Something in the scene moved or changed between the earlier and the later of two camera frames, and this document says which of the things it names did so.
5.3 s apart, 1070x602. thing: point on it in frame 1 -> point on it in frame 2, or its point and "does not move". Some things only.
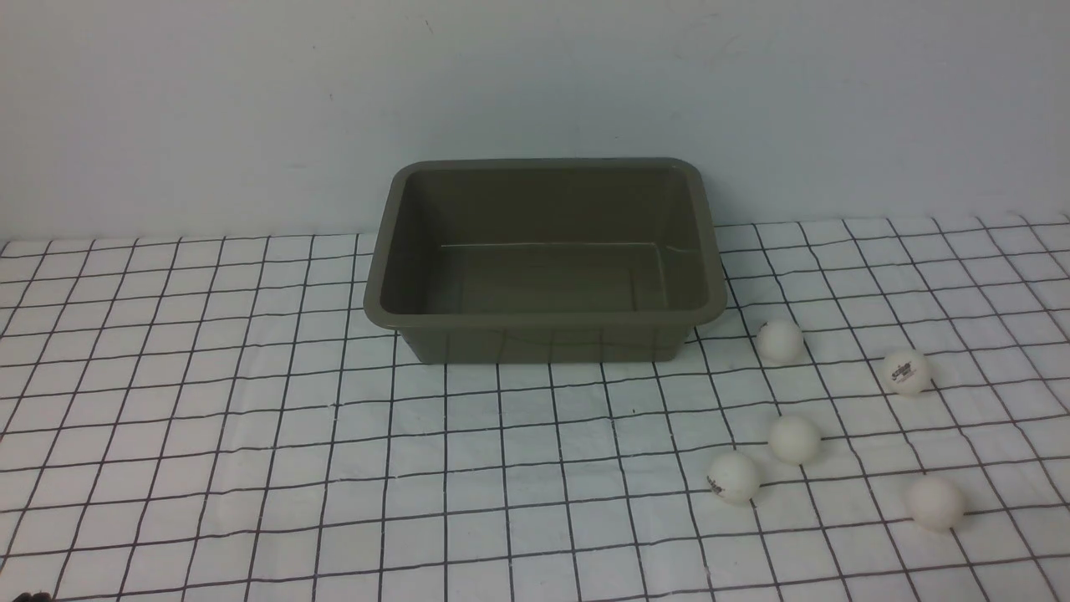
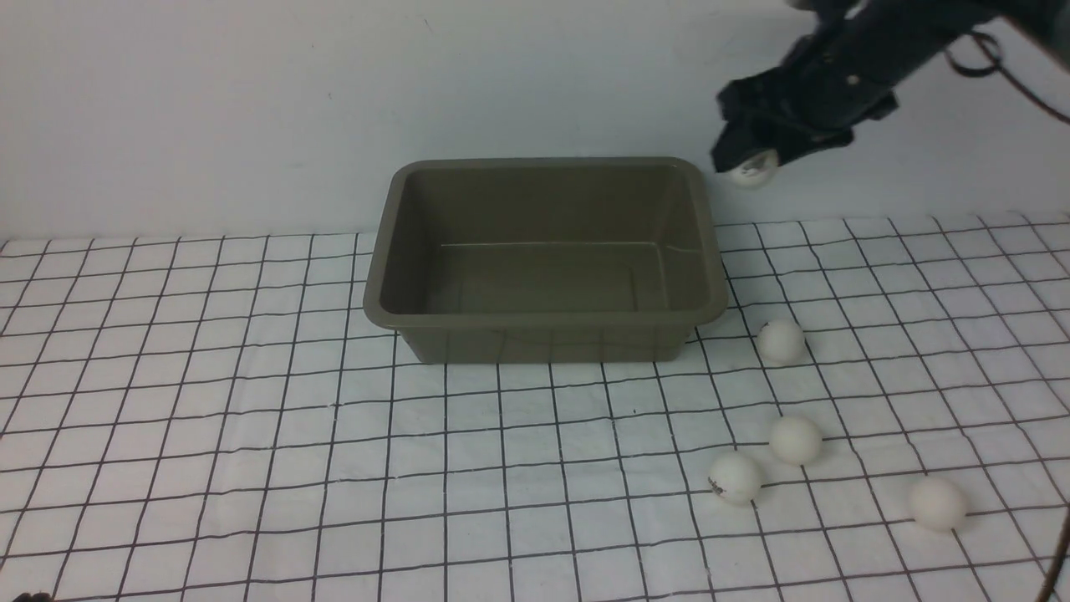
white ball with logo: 906,372 -> 756,170
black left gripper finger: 37,597 does not move
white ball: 937,503 does not move
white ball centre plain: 794,440 does not move
